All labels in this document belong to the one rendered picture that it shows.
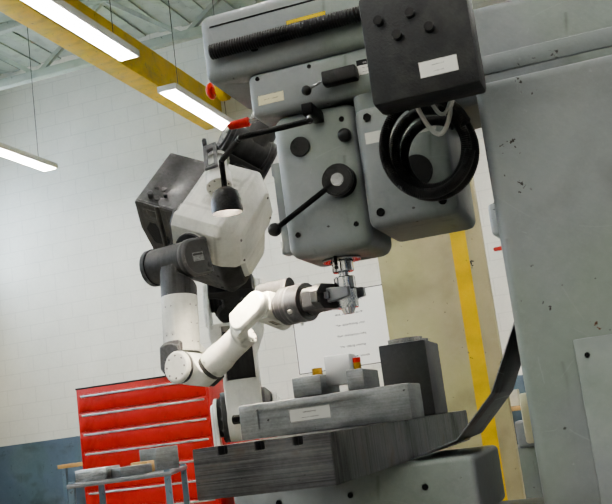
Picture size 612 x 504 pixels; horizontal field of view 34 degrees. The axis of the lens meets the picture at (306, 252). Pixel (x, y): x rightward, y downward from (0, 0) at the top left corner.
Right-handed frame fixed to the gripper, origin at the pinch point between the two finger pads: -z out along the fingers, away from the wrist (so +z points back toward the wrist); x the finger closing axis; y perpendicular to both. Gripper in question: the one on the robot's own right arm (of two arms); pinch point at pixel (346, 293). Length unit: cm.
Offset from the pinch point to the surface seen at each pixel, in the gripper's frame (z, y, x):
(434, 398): 6.0, 24.7, 38.9
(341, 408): -8.1, 24.7, -17.3
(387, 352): 14.5, 11.9, 33.6
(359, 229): -10.4, -11.6, -6.6
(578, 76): -60, -30, -1
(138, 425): 441, 16, 317
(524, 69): -47, -38, 6
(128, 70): 598, -345, 481
